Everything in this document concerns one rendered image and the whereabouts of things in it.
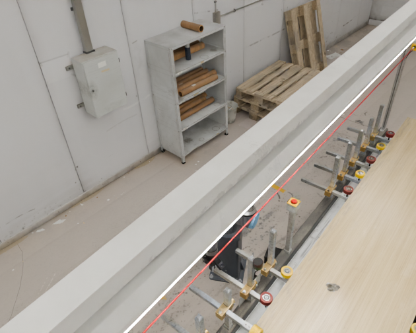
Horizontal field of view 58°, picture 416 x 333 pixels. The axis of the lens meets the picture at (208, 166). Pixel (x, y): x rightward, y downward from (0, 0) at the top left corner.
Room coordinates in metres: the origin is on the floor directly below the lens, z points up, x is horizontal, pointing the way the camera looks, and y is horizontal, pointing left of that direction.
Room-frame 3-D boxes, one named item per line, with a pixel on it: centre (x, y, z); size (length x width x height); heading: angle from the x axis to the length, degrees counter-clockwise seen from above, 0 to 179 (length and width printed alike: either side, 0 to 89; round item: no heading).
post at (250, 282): (1.43, -0.23, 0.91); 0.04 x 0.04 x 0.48; 49
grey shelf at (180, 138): (4.34, 0.15, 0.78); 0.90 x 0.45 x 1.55; 135
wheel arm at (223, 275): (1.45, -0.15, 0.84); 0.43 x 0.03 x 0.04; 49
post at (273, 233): (1.62, -0.40, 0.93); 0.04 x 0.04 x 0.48; 49
